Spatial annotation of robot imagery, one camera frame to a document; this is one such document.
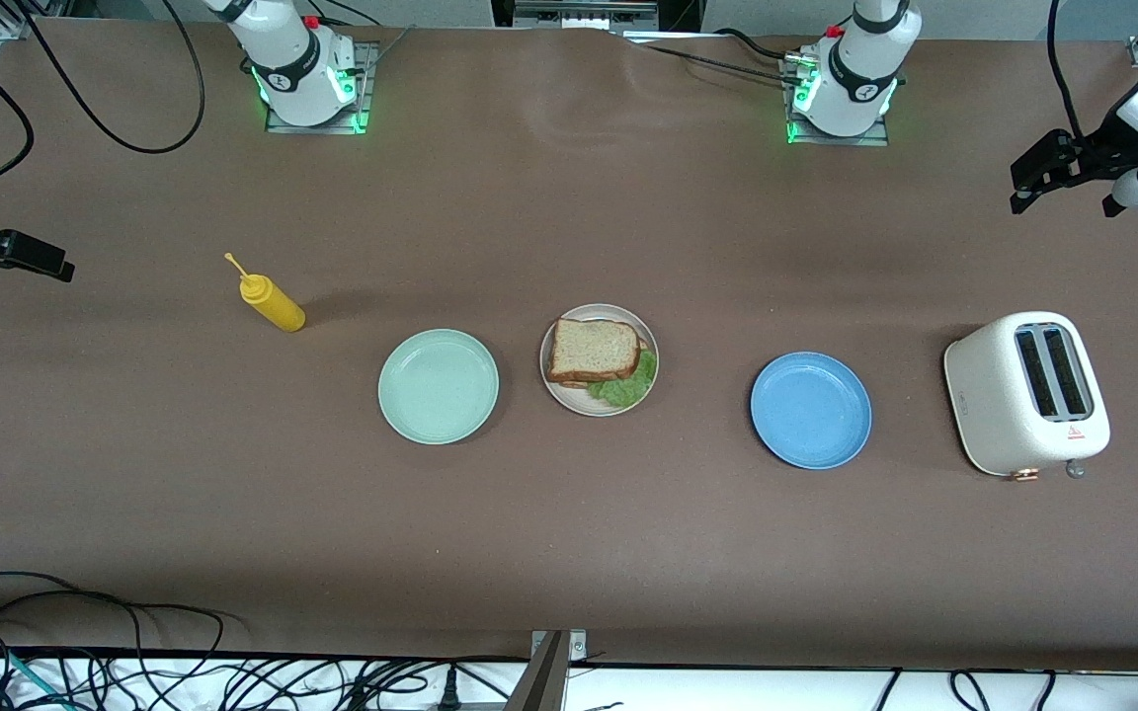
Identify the mint green plate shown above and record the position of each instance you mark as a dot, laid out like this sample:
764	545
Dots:
438	387

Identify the brown bread slice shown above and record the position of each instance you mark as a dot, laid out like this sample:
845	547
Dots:
589	381
591	348

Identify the grey metal bracket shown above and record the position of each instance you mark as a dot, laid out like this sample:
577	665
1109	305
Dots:
539	681

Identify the brown table cover sheet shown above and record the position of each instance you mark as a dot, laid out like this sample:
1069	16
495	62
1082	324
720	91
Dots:
569	553

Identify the white toaster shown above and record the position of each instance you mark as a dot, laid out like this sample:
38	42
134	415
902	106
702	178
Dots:
989	405

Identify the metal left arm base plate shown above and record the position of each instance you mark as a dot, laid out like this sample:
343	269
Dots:
841	140

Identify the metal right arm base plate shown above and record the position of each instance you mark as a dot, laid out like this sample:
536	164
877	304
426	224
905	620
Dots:
365	99

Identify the beige plate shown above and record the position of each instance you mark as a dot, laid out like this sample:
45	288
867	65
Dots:
569	397

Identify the black equipment box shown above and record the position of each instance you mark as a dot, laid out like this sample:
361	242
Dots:
589	12

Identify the blue plate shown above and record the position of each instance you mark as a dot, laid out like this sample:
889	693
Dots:
811	411

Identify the black power plug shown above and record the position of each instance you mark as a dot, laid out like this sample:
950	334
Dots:
447	688

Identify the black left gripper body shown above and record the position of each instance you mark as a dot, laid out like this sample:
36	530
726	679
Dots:
1098	155

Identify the yellow squeeze bottle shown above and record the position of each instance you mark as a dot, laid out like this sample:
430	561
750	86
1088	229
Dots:
278	304

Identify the green lettuce leaf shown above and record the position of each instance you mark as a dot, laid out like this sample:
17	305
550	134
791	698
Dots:
623	390

